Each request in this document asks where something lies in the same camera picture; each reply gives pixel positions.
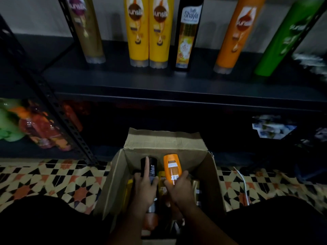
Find tall orange shampoo bottle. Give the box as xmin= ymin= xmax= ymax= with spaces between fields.
xmin=213 ymin=0 xmax=268 ymax=75

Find red bottle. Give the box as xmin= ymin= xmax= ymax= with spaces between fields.
xmin=62 ymin=102 xmax=84 ymax=132

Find person's left forearm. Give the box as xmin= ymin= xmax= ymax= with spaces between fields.
xmin=106 ymin=207 xmax=154 ymax=245

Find white cable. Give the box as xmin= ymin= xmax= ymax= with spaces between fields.
xmin=233 ymin=167 xmax=250 ymax=206

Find small gold bottle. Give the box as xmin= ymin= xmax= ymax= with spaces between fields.
xmin=192 ymin=179 xmax=203 ymax=205

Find white and blue packets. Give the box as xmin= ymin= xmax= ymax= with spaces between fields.
xmin=252 ymin=114 xmax=298 ymax=140

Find person's right leg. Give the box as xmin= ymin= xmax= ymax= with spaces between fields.
xmin=222 ymin=196 xmax=327 ymax=245

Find person's left leg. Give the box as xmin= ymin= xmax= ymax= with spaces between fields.
xmin=0 ymin=194 xmax=113 ymax=245

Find small yellow bottle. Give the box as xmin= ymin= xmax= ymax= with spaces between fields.
xmin=158 ymin=171 xmax=168 ymax=198
xmin=122 ymin=178 xmax=134 ymax=213

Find person's right hand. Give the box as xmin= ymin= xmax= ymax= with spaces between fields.
xmin=163 ymin=170 xmax=197 ymax=211

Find green plastic packet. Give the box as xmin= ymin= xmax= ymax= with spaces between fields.
xmin=0 ymin=98 xmax=25 ymax=143

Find tall black hair oil bottle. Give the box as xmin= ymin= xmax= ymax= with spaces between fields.
xmin=174 ymin=0 xmax=205 ymax=72

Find green shampoo bottle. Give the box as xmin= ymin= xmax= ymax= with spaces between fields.
xmin=254 ymin=0 xmax=327 ymax=77

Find small orange shampoo bottle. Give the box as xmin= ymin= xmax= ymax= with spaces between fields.
xmin=163 ymin=154 xmax=182 ymax=186

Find brown cardboard box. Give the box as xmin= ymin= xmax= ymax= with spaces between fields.
xmin=94 ymin=128 xmax=227 ymax=245

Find black bottle with white print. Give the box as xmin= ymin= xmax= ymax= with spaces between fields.
xmin=140 ymin=157 xmax=158 ymax=215

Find black metal shelf rack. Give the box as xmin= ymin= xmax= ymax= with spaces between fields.
xmin=0 ymin=0 xmax=327 ymax=167

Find clear orange liquid bottle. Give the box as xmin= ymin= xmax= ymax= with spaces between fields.
xmin=10 ymin=100 xmax=72 ymax=152

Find gold shampoo bottle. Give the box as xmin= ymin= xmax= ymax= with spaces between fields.
xmin=65 ymin=0 xmax=106 ymax=64

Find person's left hand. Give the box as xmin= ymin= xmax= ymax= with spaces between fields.
xmin=133 ymin=157 xmax=159 ymax=211

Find yellow shampoo bottle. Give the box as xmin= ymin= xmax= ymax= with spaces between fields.
xmin=124 ymin=0 xmax=150 ymax=68
xmin=149 ymin=0 xmax=175 ymax=69

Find person's leg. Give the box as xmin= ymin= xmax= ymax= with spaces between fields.
xmin=222 ymin=196 xmax=327 ymax=245
xmin=0 ymin=194 xmax=113 ymax=245

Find person's right forearm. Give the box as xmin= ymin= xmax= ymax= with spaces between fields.
xmin=175 ymin=203 xmax=239 ymax=245

